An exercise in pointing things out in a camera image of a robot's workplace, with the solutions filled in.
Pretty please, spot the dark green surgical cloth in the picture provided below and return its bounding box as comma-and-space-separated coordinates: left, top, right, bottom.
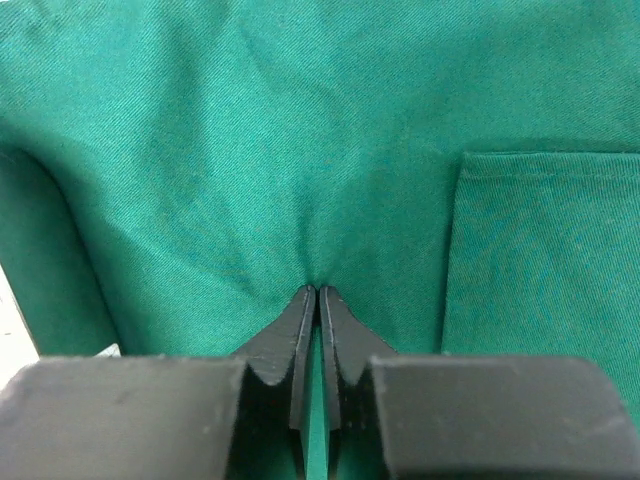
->
1, 1, 639, 479

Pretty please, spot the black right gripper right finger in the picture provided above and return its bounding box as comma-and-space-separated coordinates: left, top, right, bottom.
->
318, 286, 398, 431

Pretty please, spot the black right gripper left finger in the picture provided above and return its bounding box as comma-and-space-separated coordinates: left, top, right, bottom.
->
233, 285, 316, 430

